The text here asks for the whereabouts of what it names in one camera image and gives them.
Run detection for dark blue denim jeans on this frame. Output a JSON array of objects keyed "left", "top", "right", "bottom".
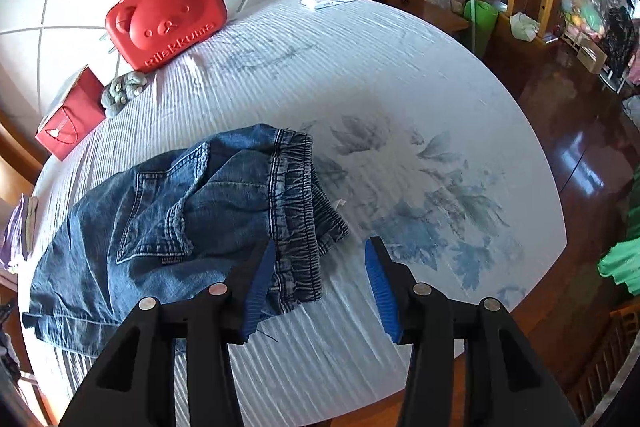
[{"left": 22, "top": 124, "right": 348, "bottom": 357}]

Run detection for white blue floral bedsheet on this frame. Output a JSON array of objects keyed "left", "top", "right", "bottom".
[{"left": 34, "top": 0, "right": 566, "bottom": 426}]

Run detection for green plastic bag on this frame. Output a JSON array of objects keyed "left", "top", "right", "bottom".
[{"left": 598, "top": 169, "right": 640, "bottom": 297}]

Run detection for purple green folded cloth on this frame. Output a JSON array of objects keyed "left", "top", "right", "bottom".
[{"left": 0, "top": 194, "right": 38, "bottom": 273}]

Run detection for grey plush toy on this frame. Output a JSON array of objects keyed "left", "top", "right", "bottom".
[{"left": 101, "top": 72, "right": 149, "bottom": 118}]

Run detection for red paper shopping bag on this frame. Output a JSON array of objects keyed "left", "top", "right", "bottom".
[{"left": 35, "top": 66, "right": 105, "bottom": 160}]

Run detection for white packet on bed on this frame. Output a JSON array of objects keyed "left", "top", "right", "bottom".
[{"left": 300, "top": 0, "right": 357, "bottom": 11}]

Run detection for red bear suitcase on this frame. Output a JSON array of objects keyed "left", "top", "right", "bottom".
[{"left": 105, "top": 0, "right": 228, "bottom": 72}]

